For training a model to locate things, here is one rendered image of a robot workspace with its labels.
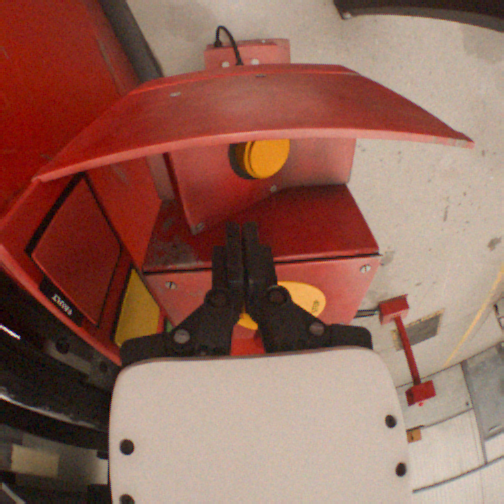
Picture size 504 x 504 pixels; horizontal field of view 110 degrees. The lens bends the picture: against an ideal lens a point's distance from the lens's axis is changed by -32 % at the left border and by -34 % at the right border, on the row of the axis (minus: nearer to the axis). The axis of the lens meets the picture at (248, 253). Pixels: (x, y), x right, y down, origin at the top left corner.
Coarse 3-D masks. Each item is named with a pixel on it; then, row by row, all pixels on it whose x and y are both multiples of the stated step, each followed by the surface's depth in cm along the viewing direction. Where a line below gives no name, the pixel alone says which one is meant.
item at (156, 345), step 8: (144, 336) 10; (152, 336) 10; (160, 336) 10; (128, 344) 9; (136, 344) 10; (144, 344) 10; (152, 344) 10; (160, 344) 10; (168, 344) 10; (120, 352) 9; (128, 352) 9; (136, 352) 9; (144, 352) 9; (152, 352) 9; (160, 352) 9; (168, 352) 10; (192, 352) 10; (128, 360) 9; (136, 360) 9
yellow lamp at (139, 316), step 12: (132, 276) 14; (132, 288) 13; (144, 288) 15; (132, 300) 13; (144, 300) 15; (132, 312) 13; (144, 312) 15; (156, 312) 16; (120, 324) 12; (132, 324) 13; (144, 324) 14; (156, 324) 16; (120, 336) 11; (132, 336) 13
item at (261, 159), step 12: (240, 144) 15; (252, 144) 15; (264, 144) 15; (276, 144) 15; (288, 144) 16; (240, 156) 15; (252, 156) 15; (264, 156) 16; (276, 156) 16; (252, 168) 16; (264, 168) 16; (276, 168) 17
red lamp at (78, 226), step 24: (72, 192) 9; (72, 216) 9; (96, 216) 10; (48, 240) 7; (72, 240) 9; (96, 240) 10; (48, 264) 7; (72, 264) 8; (96, 264) 10; (72, 288) 8; (96, 288) 10; (96, 312) 10
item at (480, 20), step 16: (336, 0) 48; (352, 0) 42; (368, 0) 36; (384, 0) 31; (400, 0) 27; (416, 0) 23; (432, 0) 20; (448, 0) 17; (464, 0) 14; (480, 0) 12; (496, 0) 9; (352, 16) 52; (416, 16) 28; (432, 16) 24; (448, 16) 20; (464, 16) 17; (480, 16) 14; (496, 16) 11
